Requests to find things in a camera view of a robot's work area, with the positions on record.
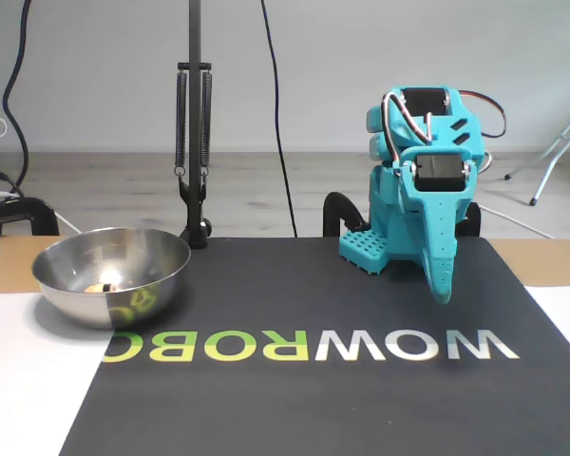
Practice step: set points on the teal gripper with servo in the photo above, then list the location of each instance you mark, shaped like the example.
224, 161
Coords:
438, 172

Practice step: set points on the orange wooden ball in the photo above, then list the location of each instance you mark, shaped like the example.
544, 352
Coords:
94, 288

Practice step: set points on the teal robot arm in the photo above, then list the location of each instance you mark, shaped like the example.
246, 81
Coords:
389, 223

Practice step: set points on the metal bowl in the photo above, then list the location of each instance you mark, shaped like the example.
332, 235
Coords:
76, 304

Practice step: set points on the black table clamp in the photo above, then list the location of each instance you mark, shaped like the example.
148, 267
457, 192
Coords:
337, 206
472, 221

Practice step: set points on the white tripod legs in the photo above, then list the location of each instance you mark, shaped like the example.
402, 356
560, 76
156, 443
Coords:
547, 176

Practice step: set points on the black mat with WOWROBO print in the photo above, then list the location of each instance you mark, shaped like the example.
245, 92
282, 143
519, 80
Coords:
313, 404

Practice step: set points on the large black clamp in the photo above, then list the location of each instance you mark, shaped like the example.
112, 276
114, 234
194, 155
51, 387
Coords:
28, 206

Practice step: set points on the black spring camera stand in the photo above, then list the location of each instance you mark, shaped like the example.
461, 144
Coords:
193, 142

